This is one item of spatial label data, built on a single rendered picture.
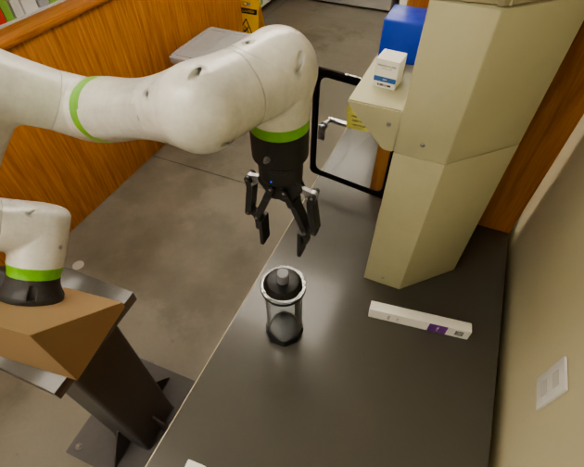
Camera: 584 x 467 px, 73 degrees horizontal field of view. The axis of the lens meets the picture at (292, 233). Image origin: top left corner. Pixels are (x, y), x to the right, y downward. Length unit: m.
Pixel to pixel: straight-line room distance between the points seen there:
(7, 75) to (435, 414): 1.10
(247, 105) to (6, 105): 0.47
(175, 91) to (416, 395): 0.89
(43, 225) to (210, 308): 1.34
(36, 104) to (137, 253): 1.91
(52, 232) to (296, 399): 0.73
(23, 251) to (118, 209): 1.87
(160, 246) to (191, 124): 2.21
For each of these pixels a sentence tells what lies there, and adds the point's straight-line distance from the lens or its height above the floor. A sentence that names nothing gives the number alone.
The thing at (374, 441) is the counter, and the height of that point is 0.94.
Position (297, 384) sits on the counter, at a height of 0.94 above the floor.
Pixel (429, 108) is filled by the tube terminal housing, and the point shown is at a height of 1.53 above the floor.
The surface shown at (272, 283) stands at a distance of 0.91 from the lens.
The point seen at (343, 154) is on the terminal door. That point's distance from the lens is 1.36.
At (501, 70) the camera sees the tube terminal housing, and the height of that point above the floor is 1.61.
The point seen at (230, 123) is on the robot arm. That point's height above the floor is 1.68.
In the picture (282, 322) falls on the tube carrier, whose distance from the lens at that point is 0.99.
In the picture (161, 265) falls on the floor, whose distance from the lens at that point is 2.54.
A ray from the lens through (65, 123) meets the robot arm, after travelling 0.85.
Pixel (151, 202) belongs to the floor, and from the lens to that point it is 2.95.
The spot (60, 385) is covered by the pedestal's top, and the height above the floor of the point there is 0.94.
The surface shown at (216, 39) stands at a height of 0.65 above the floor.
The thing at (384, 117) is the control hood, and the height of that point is 1.49.
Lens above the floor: 1.93
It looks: 49 degrees down
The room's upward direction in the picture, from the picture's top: straight up
